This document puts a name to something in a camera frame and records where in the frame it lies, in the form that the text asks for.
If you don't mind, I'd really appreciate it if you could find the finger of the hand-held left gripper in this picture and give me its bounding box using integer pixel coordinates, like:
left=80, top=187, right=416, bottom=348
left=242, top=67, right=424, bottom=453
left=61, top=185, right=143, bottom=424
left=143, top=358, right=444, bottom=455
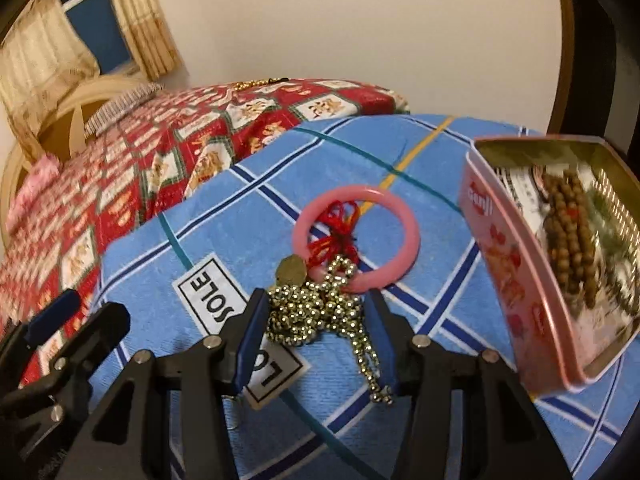
left=0, top=290, right=82, bottom=363
left=0, top=302, right=132, bottom=413

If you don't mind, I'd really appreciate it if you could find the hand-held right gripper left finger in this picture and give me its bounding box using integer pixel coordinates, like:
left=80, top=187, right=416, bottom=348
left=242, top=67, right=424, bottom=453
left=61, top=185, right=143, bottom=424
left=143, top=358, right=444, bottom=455
left=52, top=287, right=273, bottom=480

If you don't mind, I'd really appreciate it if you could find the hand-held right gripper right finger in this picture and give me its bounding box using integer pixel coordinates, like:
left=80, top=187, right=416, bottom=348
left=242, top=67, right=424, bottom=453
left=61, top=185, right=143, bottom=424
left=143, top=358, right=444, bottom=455
left=367, top=290, right=573, bottom=480

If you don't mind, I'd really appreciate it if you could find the gold bead chain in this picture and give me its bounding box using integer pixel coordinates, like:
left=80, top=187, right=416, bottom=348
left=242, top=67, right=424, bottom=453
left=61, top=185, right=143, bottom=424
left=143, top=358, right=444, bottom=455
left=265, top=255, right=396, bottom=406

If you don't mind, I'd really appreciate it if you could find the brass pendant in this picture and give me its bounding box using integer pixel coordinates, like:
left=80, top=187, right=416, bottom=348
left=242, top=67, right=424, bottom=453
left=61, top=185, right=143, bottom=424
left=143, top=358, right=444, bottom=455
left=275, top=256, right=307, bottom=288

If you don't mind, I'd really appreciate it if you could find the red string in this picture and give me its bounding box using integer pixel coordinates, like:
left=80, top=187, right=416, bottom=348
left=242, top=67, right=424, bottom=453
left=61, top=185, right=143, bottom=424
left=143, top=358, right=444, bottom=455
left=307, top=200, right=362, bottom=267

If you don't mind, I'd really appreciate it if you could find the pink tin box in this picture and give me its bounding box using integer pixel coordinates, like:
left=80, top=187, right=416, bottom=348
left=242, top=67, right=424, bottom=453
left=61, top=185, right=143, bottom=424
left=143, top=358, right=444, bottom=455
left=459, top=135, right=640, bottom=393

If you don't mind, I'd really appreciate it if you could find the pink bangle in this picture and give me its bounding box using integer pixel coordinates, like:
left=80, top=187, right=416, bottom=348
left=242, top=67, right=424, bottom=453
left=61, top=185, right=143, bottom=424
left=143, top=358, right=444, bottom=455
left=291, top=185, right=420, bottom=295

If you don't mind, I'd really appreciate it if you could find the brown wooden bead necklace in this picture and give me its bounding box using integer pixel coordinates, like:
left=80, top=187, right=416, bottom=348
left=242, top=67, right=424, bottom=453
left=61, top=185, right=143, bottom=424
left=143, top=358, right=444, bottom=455
left=537, top=170, right=603, bottom=311

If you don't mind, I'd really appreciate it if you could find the blue plaid blanket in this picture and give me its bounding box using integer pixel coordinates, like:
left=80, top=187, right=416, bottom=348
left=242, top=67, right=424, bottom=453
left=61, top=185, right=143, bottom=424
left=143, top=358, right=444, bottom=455
left=100, top=112, right=626, bottom=480

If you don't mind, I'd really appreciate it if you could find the pink cloth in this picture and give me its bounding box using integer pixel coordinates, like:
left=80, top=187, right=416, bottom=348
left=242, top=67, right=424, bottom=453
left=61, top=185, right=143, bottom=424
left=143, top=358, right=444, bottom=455
left=7, top=154, right=63, bottom=221

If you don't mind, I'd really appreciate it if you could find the red patterned bedsheet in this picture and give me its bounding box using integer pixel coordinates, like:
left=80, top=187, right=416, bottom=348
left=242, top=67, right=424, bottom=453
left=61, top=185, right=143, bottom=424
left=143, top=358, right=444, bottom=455
left=0, top=78, right=411, bottom=341

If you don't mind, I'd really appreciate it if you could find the white printed packet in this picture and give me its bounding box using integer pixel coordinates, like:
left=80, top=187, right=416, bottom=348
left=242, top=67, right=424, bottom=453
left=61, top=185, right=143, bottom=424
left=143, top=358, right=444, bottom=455
left=492, top=165, right=640, bottom=341

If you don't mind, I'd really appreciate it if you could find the cream wooden headboard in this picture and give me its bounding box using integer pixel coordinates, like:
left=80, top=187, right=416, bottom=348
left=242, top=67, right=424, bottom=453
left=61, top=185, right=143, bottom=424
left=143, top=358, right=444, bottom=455
left=0, top=74, right=151, bottom=241

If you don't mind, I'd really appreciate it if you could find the striped pillow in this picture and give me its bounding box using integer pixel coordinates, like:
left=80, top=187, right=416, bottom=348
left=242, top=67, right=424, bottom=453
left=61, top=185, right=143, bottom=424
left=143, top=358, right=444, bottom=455
left=85, top=82, right=166, bottom=136

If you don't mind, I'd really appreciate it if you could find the beige patterned curtain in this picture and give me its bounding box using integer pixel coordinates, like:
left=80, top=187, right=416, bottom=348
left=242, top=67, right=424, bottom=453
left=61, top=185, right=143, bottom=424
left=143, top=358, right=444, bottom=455
left=102, top=0, right=182, bottom=81
left=0, top=0, right=101, bottom=136

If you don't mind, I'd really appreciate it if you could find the window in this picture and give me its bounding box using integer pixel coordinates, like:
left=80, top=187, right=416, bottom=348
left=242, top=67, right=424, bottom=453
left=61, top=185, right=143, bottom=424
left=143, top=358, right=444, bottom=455
left=55, top=0, right=141, bottom=76

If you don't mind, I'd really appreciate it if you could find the bead string with black tassel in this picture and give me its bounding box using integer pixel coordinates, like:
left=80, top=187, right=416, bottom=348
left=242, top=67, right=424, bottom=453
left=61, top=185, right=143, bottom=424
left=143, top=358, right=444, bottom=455
left=232, top=78, right=291, bottom=92

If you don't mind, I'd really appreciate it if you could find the brown wooden door frame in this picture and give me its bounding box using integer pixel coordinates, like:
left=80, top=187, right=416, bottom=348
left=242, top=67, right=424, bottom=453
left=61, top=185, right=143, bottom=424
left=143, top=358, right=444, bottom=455
left=547, top=0, right=576, bottom=136

